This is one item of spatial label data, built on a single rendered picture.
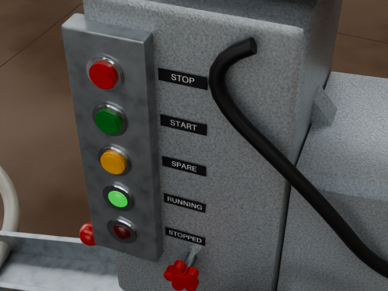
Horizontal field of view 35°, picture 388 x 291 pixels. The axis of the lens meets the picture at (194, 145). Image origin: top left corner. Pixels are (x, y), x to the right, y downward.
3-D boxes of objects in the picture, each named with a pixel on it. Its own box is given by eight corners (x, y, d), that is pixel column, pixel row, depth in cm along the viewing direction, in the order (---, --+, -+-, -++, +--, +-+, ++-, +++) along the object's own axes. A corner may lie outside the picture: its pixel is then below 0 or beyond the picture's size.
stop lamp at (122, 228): (135, 236, 68) (134, 221, 67) (130, 245, 67) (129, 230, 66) (116, 230, 69) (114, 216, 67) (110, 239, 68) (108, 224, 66)
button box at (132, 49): (167, 246, 71) (157, 26, 52) (157, 264, 69) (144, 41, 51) (104, 228, 73) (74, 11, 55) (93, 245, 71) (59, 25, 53)
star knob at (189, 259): (208, 268, 70) (208, 245, 67) (194, 298, 66) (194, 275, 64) (177, 259, 71) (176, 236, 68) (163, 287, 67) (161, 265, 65)
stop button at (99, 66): (120, 86, 55) (118, 62, 53) (115, 93, 54) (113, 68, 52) (94, 81, 56) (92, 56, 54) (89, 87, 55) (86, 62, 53)
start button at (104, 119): (125, 131, 58) (123, 109, 56) (120, 138, 57) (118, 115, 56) (100, 125, 59) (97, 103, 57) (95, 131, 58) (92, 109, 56)
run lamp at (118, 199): (133, 204, 65) (131, 187, 63) (127, 212, 64) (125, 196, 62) (112, 198, 66) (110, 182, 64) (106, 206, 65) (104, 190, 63)
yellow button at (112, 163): (129, 171, 61) (127, 151, 60) (124, 178, 61) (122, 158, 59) (105, 165, 62) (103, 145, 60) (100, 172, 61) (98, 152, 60)
